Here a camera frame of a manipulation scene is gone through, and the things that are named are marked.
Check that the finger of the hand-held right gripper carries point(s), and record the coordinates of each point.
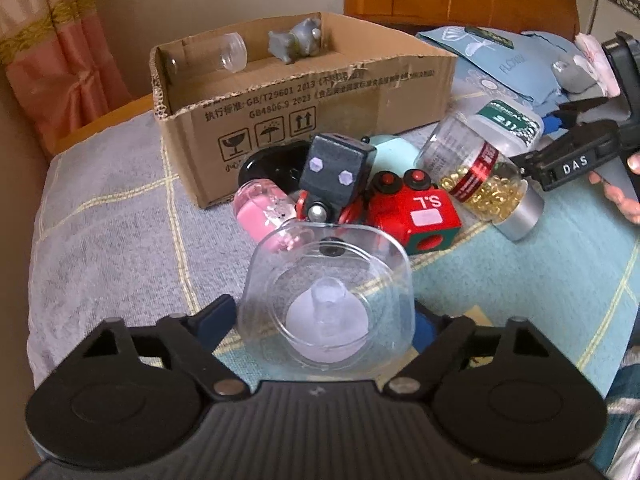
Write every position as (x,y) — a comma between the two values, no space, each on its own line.
(527,164)
(582,110)

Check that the pink curtain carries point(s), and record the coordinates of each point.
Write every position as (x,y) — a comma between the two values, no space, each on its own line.
(55,55)

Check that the person's right hand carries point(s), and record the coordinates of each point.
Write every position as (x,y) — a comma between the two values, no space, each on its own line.
(622,200)

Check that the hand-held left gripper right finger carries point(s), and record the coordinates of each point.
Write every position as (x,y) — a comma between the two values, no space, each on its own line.
(431,326)

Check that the mint green ball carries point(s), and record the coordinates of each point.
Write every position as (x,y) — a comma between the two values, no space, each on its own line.
(396,152)

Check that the pink and white cloth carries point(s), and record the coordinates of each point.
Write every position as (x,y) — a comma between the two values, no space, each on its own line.
(597,62)

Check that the patterned cloth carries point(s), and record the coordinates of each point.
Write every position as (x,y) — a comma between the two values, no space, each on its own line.
(625,410)

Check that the grey elephant toy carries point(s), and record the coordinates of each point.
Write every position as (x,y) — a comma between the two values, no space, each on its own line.
(292,40)

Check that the white bottle with green label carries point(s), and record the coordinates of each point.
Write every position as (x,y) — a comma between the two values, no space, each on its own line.
(505,122)

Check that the red toy train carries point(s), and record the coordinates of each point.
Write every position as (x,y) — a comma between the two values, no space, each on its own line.
(400,210)

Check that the grey checked blanket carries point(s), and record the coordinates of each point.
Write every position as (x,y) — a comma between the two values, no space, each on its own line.
(125,240)

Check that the blue flower print pillow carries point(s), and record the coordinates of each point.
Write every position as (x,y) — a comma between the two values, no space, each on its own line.
(500,60)

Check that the capsule bottle with silver cap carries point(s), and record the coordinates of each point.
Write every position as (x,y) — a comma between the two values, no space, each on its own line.
(480,180)

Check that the clear plastic container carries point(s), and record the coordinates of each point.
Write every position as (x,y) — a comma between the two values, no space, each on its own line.
(300,270)

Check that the black glossy dish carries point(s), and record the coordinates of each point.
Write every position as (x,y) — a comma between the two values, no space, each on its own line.
(260,165)

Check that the small clear jar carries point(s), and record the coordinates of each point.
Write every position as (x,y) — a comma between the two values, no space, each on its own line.
(231,52)

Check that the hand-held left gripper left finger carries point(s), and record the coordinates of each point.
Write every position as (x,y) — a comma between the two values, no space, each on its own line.
(216,316)

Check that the cardboard box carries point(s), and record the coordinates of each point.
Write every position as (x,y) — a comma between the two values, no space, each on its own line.
(320,110)

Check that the black toy train car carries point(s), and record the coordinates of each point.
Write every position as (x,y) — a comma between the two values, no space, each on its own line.
(330,160)

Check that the small grey object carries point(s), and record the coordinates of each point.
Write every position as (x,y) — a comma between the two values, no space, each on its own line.
(575,76)

